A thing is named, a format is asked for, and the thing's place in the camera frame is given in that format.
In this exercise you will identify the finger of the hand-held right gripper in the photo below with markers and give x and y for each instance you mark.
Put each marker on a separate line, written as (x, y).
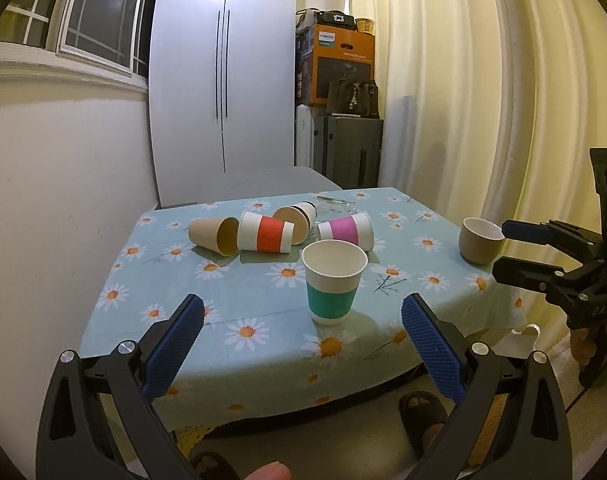
(526, 230)
(521, 270)

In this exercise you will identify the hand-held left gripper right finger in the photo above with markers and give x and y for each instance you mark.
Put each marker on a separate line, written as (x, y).
(433, 350)

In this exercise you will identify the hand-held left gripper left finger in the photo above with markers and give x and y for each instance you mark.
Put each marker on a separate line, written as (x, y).
(176, 345)

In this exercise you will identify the beige ceramic cup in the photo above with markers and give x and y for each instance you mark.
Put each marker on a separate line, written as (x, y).
(476, 250)

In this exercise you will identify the teal band paper cup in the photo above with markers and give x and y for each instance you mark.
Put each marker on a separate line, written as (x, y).
(333, 300)

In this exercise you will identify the plain brown paper cup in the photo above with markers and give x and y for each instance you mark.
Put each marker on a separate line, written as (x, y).
(208, 235)

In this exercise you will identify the red band paper cup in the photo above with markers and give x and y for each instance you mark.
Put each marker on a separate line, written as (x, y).
(268, 234)

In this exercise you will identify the pink band paper cup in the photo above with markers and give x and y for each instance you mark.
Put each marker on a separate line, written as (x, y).
(343, 229)

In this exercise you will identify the yellow instant noodle cup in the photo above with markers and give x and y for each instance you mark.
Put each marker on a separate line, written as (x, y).
(365, 25)

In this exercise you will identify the person's right hand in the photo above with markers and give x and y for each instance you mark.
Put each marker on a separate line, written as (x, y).
(581, 349)

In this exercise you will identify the person's left hand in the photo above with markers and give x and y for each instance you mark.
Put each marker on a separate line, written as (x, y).
(269, 473)

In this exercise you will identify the person's right foot in slipper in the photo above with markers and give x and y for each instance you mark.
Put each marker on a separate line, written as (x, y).
(423, 420)

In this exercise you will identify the person's foot in slipper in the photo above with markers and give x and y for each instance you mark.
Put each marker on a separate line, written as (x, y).
(423, 420)
(213, 467)

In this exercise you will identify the yellow crochet mat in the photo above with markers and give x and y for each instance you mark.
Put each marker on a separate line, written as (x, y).
(193, 437)

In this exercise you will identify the blue daisy tablecloth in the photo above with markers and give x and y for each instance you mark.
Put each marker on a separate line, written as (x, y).
(263, 300)

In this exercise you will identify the person's left foot in slipper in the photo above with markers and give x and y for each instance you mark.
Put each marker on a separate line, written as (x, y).
(213, 467)

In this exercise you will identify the cream curtain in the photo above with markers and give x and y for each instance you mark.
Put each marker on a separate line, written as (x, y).
(458, 85)

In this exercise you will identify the clear plastic wrapper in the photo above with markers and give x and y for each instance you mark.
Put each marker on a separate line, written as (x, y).
(333, 203)

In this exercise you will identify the grey folding table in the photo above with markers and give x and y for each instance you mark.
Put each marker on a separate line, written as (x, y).
(273, 180)

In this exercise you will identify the dark grey suitcase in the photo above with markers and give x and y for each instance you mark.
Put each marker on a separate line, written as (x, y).
(348, 150)

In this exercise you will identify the dark handbag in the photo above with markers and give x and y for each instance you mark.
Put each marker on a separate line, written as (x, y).
(348, 97)

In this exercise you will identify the white radiator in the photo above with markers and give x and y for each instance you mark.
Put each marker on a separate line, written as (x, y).
(304, 135)

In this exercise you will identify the orange cardboard box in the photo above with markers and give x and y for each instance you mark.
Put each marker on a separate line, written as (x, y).
(333, 55)

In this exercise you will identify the white wardrobe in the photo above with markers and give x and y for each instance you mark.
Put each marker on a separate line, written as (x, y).
(193, 85)

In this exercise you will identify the grey bag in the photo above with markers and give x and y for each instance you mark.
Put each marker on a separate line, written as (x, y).
(306, 20)

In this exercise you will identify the white framed window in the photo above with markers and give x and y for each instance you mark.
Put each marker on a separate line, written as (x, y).
(98, 25)

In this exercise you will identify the black camera bag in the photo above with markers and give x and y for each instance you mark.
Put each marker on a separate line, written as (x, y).
(336, 19)

